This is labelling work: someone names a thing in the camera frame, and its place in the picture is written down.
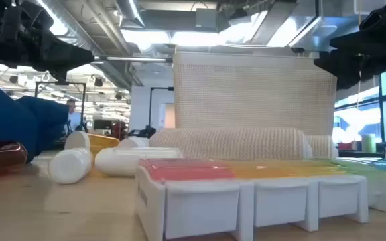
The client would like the blue cloth bundle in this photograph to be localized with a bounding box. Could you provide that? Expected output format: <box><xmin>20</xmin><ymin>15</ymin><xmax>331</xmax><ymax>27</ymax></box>
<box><xmin>0</xmin><ymin>76</ymin><xmax>70</xmax><ymax>164</ymax></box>

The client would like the black metal frame stand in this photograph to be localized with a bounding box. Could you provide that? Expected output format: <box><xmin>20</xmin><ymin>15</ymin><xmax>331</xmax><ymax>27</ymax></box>
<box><xmin>34</xmin><ymin>81</ymin><xmax>88</xmax><ymax>132</ymax></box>
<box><xmin>149</xmin><ymin>86</ymin><xmax>174</xmax><ymax>130</ymax></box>

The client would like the small beige bandage roll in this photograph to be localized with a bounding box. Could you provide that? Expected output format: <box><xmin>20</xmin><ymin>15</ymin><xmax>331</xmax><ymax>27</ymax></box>
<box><xmin>305</xmin><ymin>134</ymin><xmax>335</xmax><ymax>159</ymax></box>

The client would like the silver rectangular ventilation duct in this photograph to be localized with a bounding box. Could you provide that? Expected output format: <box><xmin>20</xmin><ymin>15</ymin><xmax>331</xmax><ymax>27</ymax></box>
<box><xmin>218</xmin><ymin>9</ymin><xmax>360</xmax><ymax>51</ymax></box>

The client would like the orange pill bottle white cap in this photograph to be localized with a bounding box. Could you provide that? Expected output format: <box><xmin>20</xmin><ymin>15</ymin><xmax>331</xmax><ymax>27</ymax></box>
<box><xmin>64</xmin><ymin>130</ymin><xmax>121</xmax><ymax>159</ymax></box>

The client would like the grey ceiling box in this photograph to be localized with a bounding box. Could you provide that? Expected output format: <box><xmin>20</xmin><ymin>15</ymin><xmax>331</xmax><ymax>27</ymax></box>
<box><xmin>195</xmin><ymin>8</ymin><xmax>218</xmax><ymax>29</ymax></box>

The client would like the white plastic pill bottle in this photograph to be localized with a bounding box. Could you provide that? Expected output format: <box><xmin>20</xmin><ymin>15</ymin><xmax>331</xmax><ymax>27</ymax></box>
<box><xmin>94</xmin><ymin>147</ymin><xmax>184</xmax><ymax>177</ymax></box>
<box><xmin>48</xmin><ymin>147</ymin><xmax>95</xmax><ymax>185</ymax></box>

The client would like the green cylindrical roll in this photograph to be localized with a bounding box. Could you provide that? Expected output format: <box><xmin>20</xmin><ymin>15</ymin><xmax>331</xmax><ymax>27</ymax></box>
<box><xmin>361</xmin><ymin>133</ymin><xmax>377</xmax><ymax>154</ymax></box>

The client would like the dark window frame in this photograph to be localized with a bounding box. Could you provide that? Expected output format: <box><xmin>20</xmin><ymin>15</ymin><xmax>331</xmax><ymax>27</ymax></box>
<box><xmin>333</xmin><ymin>68</ymin><xmax>386</xmax><ymax>145</ymax></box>

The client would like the red background object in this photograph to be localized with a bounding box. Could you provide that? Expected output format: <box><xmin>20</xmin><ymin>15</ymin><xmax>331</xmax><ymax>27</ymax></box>
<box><xmin>111</xmin><ymin>120</ymin><xmax>129</xmax><ymax>141</ymax></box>

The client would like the person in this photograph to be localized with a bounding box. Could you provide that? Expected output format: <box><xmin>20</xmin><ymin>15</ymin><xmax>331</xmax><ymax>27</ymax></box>
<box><xmin>66</xmin><ymin>98</ymin><xmax>84</xmax><ymax>132</ymax></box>

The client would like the white perforated plastic basket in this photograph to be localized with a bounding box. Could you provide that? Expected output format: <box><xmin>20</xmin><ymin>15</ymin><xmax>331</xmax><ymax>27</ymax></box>
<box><xmin>172</xmin><ymin>51</ymin><xmax>338</xmax><ymax>159</ymax></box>

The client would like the linear ceiling light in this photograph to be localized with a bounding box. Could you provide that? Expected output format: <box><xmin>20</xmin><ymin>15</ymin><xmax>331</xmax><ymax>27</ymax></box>
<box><xmin>92</xmin><ymin>55</ymin><xmax>174</xmax><ymax>64</ymax></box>

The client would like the rainbow weekly pill organizer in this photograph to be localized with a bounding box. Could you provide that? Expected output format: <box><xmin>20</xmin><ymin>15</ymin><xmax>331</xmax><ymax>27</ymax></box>
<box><xmin>135</xmin><ymin>156</ymin><xmax>386</xmax><ymax>241</ymax></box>

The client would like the small vial white cap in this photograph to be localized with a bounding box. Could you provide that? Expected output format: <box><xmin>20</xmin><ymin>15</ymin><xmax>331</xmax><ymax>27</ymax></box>
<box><xmin>117</xmin><ymin>136</ymin><xmax>151</xmax><ymax>150</ymax></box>

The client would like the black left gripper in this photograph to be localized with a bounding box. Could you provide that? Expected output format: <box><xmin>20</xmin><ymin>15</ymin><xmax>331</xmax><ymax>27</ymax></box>
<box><xmin>9</xmin><ymin>0</ymin><xmax>95</xmax><ymax>73</ymax></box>

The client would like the large beige bandage roll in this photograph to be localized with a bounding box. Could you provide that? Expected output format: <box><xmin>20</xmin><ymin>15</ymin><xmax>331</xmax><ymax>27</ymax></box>
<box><xmin>149</xmin><ymin>127</ymin><xmax>307</xmax><ymax>161</ymax></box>

